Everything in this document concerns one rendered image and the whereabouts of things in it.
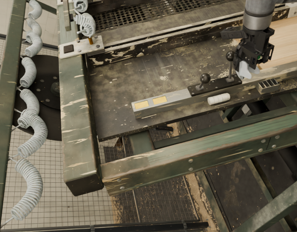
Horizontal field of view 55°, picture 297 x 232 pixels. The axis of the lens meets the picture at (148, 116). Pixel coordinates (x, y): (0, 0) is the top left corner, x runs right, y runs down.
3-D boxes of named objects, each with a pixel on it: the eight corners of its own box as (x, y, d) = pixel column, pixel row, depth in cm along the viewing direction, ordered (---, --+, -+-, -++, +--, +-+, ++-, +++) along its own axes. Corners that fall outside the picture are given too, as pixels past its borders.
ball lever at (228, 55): (236, 84, 107) (238, 52, 98) (226, 86, 107) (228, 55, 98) (232, 78, 110) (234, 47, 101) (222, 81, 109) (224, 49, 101)
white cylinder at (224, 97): (209, 107, 106) (230, 101, 107) (210, 101, 104) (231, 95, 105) (207, 101, 108) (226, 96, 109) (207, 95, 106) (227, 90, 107)
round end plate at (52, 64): (129, 140, 172) (-23, 127, 137) (126, 146, 176) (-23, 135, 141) (110, 62, 225) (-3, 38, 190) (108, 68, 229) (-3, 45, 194)
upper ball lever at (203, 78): (205, 92, 107) (213, 80, 94) (195, 95, 107) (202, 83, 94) (202, 83, 108) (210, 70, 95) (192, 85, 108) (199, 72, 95)
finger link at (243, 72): (246, 90, 93) (250, 68, 86) (233, 80, 97) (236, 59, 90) (253, 85, 94) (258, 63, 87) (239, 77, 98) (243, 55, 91)
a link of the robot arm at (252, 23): (238, 10, 78) (259, -1, 81) (236, 25, 82) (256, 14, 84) (259, 20, 74) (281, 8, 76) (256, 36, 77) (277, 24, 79)
